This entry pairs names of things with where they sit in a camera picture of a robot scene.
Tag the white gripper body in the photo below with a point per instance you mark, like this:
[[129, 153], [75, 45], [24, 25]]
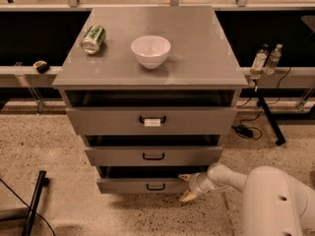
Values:
[[196, 184]]

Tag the grey bottom drawer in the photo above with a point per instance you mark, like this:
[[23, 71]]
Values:
[[144, 179]]

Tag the grey drawer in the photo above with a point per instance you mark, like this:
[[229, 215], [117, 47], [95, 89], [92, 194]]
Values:
[[130, 120], [144, 179], [152, 156]]

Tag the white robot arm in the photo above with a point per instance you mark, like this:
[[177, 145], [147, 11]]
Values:
[[273, 202]]

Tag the grey drawer cabinet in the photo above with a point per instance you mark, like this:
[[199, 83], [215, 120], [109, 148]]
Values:
[[159, 98]]

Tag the grey middle drawer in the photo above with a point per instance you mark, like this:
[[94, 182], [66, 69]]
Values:
[[152, 156]]

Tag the grey top drawer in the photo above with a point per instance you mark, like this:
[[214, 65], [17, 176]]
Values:
[[130, 120]]

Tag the white label tag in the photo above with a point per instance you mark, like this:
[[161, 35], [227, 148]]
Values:
[[152, 122]]

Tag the black stand leg right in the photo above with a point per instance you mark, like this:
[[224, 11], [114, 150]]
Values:
[[280, 137]]

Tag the black stand leg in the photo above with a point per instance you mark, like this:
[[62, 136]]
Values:
[[41, 182], [280, 137]]

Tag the white ceramic bowl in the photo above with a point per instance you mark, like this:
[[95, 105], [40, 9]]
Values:
[[150, 50]]

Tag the left clear plastic bottle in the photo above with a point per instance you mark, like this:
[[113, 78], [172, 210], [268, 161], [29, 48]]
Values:
[[259, 60]]

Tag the clear plastic bottle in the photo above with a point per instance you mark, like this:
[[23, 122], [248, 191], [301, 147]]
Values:
[[273, 60], [259, 60]]

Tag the black stand leg left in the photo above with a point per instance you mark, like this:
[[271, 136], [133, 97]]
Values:
[[41, 182]]

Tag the right clear plastic bottle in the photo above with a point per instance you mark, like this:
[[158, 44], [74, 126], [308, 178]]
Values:
[[273, 60]]

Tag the green soda can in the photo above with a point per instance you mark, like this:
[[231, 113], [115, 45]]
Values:
[[93, 39]]

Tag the black yellow tape measure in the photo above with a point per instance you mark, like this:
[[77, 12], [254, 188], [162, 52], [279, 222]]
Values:
[[41, 66]]

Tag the black power adapter with cable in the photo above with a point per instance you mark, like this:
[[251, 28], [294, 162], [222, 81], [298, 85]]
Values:
[[244, 131]]

